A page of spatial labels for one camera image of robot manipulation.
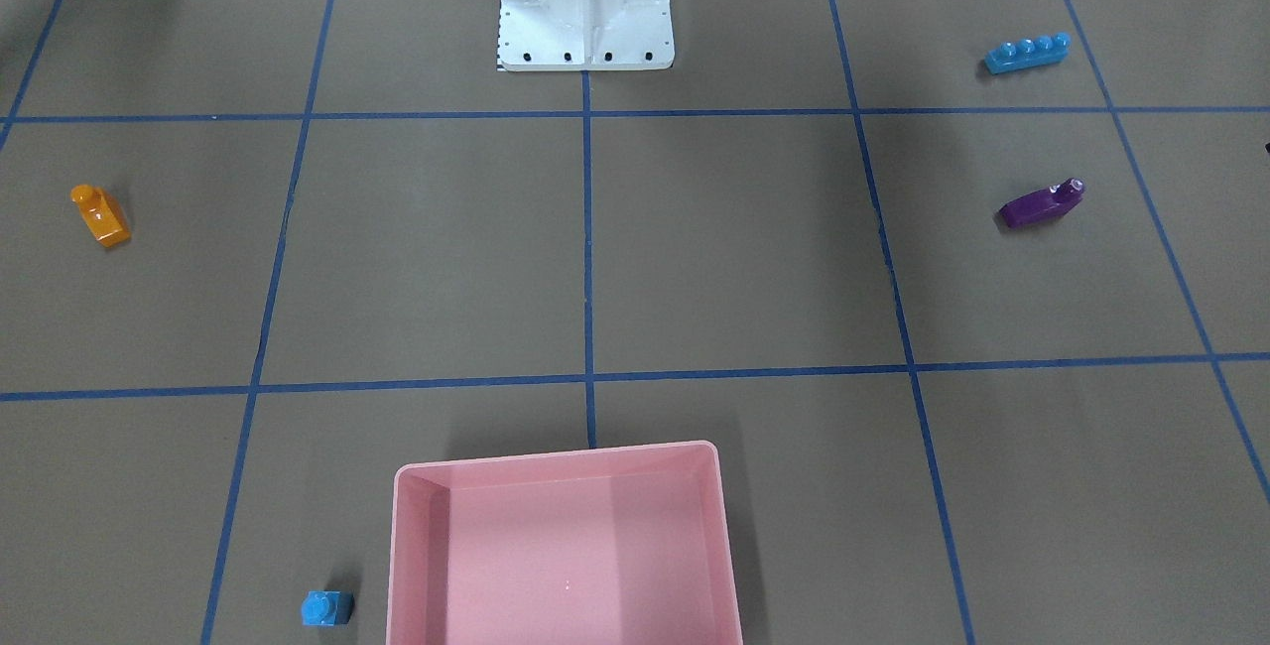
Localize orange sloped block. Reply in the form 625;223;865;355
69;184;132;250

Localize purple sloped block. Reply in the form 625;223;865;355
998;178;1085;229

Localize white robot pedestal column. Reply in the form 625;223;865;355
497;0;676;72

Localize small blue single-stud block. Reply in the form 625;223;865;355
300;590;354;628

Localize long blue four-stud block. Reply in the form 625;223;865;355
983;32;1072;75

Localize pink plastic box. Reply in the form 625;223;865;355
385;441;743;644

